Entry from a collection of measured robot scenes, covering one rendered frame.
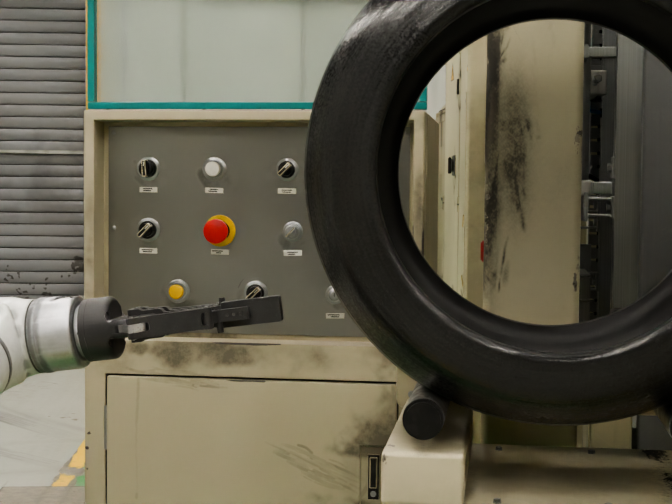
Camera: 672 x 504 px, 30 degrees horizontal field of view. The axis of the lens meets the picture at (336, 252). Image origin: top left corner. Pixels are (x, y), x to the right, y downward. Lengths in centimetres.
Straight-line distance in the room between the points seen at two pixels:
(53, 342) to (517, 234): 63
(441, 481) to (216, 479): 74
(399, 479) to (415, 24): 48
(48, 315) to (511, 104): 67
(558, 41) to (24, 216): 935
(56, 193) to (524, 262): 925
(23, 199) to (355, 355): 899
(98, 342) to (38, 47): 946
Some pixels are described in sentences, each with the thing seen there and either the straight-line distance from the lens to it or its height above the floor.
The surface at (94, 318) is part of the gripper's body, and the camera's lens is 149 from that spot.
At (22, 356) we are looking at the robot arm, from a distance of 151.
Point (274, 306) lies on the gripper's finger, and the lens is 146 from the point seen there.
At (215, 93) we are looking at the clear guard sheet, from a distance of 203.
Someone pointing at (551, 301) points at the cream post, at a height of 100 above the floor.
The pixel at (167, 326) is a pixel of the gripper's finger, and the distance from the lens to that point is 145.
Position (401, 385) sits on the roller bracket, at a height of 88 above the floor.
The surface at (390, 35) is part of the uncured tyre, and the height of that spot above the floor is 131.
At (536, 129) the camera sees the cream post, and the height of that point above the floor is 123.
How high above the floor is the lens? 115
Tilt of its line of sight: 3 degrees down
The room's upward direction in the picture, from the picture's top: 1 degrees clockwise
